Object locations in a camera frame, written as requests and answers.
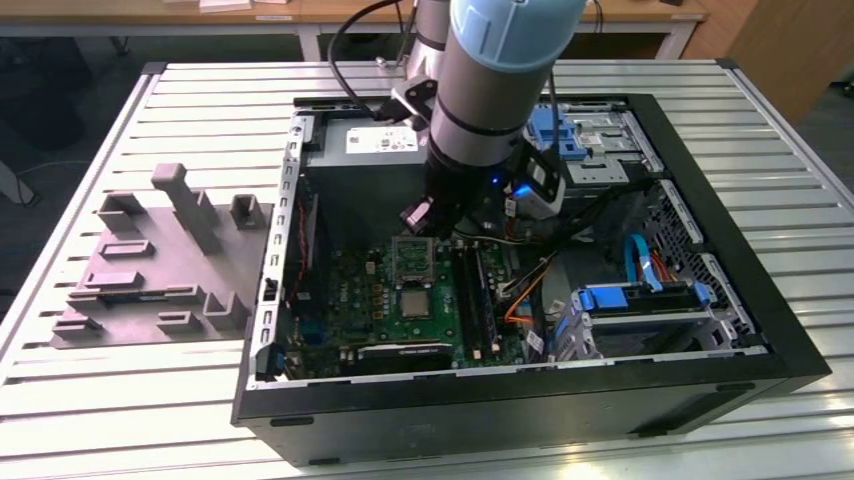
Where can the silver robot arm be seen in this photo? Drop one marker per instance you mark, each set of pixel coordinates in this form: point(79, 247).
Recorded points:
point(494, 75)

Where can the CPU socket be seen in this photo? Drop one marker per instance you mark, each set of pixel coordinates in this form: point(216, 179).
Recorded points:
point(416, 289)

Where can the grey power supply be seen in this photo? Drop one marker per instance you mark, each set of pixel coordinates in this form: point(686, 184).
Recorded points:
point(360, 190)

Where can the blue disk carrier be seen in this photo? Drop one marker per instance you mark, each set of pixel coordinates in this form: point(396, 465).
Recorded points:
point(603, 299)
point(567, 147)

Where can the white power connector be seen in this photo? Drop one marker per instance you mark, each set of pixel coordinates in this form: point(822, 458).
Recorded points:
point(504, 288)

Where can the black RAM slot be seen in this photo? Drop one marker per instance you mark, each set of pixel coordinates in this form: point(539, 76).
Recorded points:
point(472, 300)
point(484, 300)
point(464, 300)

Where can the grey metal drive cage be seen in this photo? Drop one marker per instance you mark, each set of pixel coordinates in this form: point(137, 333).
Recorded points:
point(579, 330)
point(601, 172)

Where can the green motherboard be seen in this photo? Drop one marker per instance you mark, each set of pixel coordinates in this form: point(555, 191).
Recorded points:
point(360, 305)

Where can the black graphics card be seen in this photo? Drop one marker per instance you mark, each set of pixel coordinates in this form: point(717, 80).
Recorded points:
point(403, 352)

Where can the blue VGA port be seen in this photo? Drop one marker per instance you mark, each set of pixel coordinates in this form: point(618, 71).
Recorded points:
point(278, 362)

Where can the grey parts rack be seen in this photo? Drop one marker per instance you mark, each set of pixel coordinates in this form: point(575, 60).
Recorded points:
point(180, 260)

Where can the black PC case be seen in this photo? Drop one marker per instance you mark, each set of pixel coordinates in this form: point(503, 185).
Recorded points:
point(534, 420)

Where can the white box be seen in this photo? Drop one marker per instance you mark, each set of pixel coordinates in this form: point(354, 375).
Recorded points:
point(227, 4)

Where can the wooden cabinet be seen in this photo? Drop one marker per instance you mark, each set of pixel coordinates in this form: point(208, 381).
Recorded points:
point(787, 55)

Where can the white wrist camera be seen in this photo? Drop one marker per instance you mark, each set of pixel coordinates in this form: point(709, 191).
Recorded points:
point(543, 200)

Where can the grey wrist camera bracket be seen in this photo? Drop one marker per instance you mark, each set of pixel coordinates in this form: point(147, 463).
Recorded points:
point(414, 95)

